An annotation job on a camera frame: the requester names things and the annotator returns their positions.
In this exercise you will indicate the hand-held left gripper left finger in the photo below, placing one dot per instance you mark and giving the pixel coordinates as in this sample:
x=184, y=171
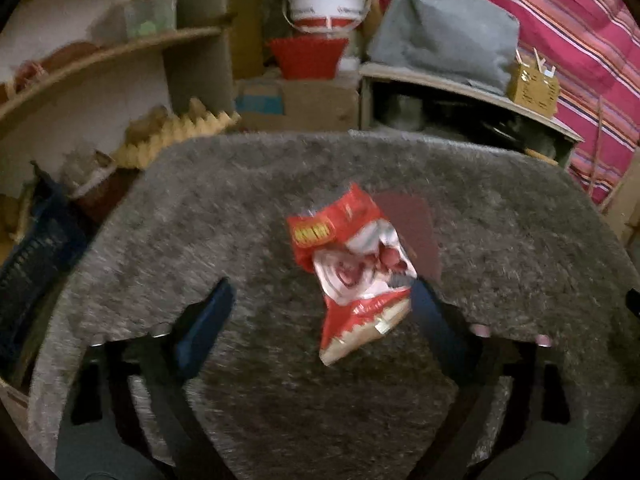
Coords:
x=210, y=321

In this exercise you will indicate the pink striped cloth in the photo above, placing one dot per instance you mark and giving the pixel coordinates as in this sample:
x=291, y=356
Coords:
x=575, y=25

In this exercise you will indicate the dark blue plastic crate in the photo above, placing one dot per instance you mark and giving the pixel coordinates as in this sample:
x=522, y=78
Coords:
x=35, y=265

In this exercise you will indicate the grey fabric cover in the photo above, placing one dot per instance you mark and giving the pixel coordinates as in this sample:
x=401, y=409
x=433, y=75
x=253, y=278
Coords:
x=445, y=35

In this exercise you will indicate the red plastic basket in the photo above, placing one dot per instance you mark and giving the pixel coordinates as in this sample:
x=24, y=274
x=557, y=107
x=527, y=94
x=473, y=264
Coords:
x=307, y=57

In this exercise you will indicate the curved wooden shelf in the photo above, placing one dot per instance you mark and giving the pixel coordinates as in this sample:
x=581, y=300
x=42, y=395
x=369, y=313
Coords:
x=100, y=60

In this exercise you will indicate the cardboard box with blue print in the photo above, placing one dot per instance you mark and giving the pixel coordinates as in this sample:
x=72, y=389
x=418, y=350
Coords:
x=305, y=105

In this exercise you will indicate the yellow egg tray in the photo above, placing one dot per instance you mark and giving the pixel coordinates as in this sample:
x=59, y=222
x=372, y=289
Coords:
x=175, y=132

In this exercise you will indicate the cardboard box with sticks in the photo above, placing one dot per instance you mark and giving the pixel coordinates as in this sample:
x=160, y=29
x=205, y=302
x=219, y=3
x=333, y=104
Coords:
x=532, y=90

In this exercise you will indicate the red snack packet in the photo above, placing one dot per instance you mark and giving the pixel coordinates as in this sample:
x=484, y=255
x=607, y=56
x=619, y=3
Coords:
x=345, y=240

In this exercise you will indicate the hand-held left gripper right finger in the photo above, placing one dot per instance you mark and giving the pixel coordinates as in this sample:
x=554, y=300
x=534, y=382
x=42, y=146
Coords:
x=436, y=321

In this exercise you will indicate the white plastic bucket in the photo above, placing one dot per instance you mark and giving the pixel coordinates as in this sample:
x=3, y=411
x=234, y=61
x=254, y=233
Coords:
x=325, y=0

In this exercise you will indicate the wooden shelf table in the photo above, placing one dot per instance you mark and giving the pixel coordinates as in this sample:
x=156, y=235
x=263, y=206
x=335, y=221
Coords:
x=450, y=85

